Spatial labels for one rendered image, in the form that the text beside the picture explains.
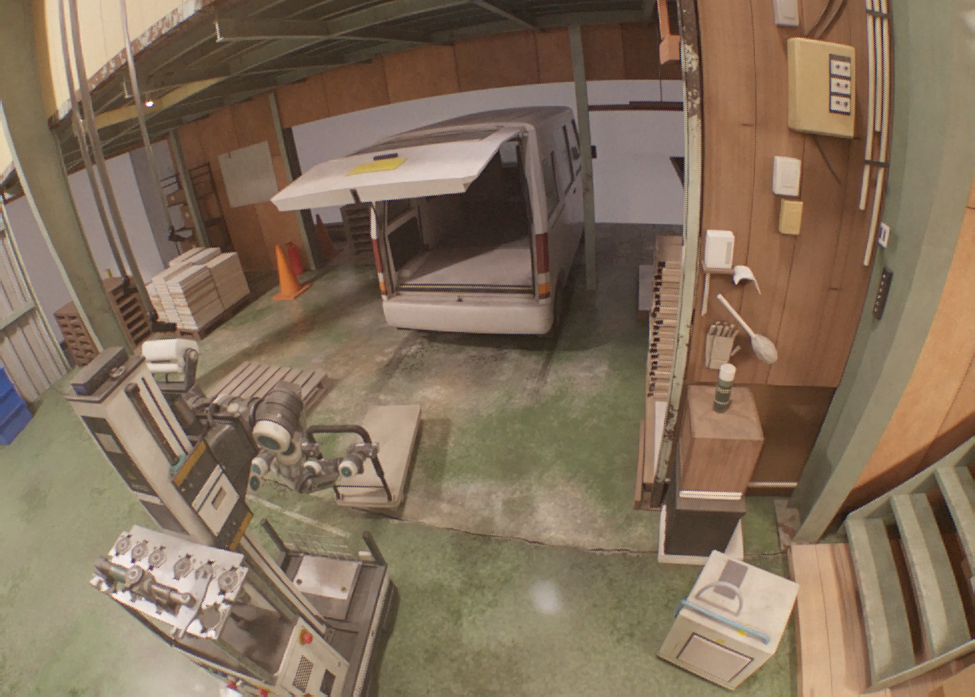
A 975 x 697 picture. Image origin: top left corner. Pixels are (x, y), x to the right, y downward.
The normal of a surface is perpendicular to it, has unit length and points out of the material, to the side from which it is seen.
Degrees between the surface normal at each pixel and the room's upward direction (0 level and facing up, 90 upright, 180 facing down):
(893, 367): 92
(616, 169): 90
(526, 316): 86
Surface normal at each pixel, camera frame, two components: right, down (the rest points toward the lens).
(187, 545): -0.12, -0.86
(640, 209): -0.29, 0.51
